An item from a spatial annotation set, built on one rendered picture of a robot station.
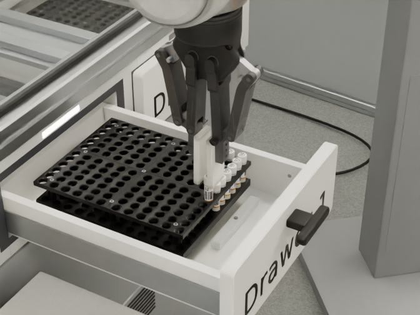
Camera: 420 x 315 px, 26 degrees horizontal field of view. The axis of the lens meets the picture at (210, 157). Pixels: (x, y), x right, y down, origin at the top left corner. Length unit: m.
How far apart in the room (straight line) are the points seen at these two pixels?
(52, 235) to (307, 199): 0.32
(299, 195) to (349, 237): 1.35
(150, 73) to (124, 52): 0.06
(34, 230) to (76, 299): 0.11
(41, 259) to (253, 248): 0.38
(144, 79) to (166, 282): 0.38
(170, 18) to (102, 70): 0.55
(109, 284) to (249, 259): 0.51
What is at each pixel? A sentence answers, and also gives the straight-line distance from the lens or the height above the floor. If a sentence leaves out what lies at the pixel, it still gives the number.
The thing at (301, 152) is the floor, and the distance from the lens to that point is 2.83.
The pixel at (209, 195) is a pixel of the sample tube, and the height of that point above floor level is 0.91.
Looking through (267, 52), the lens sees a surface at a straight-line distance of 3.16.
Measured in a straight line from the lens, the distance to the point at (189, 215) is 1.11.
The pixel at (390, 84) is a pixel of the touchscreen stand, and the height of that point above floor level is 0.57.
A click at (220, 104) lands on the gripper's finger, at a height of 1.05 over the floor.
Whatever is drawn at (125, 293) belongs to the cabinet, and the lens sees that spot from 1.55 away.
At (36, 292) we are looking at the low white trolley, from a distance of 1.23.
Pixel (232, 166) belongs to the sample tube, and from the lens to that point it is 1.17.
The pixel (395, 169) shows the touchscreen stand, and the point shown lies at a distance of 2.13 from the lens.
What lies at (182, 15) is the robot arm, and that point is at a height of 1.26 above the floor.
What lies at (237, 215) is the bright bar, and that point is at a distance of 1.19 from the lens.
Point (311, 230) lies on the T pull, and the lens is 1.07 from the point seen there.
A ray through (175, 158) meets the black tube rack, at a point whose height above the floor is 0.90.
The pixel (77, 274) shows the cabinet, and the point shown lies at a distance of 1.39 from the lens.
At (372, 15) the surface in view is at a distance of 2.90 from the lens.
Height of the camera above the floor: 1.58
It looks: 35 degrees down
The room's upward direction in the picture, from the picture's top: straight up
